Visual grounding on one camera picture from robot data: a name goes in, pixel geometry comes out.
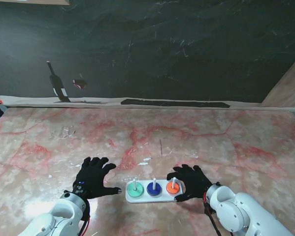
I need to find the red black right arm cable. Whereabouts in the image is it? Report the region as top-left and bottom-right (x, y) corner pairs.
(202, 191), (223, 236)

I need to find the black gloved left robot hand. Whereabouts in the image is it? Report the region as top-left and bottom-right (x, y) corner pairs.
(72, 157), (122, 199)

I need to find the red black left arm cable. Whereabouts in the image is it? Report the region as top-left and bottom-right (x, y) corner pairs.
(80, 200), (92, 236)

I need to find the red black arm cable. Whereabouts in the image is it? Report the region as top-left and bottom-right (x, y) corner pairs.
(80, 200), (92, 236)
(202, 191), (223, 236)

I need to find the small orange ring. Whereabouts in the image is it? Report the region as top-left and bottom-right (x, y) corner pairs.
(165, 181), (181, 195)

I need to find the large green ring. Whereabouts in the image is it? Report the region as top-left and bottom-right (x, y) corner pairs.
(127, 181), (144, 198)

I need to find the medium blue ring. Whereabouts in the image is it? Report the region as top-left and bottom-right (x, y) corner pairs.
(146, 182), (162, 197)

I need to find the white Hanoi tower base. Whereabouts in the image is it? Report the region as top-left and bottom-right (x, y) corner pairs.
(125, 177), (185, 204)

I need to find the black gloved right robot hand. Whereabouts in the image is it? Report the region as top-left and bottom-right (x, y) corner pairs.
(166, 164), (221, 203)

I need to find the leaning wooden plank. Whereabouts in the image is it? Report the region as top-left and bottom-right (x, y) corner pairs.
(259, 59), (295, 108)

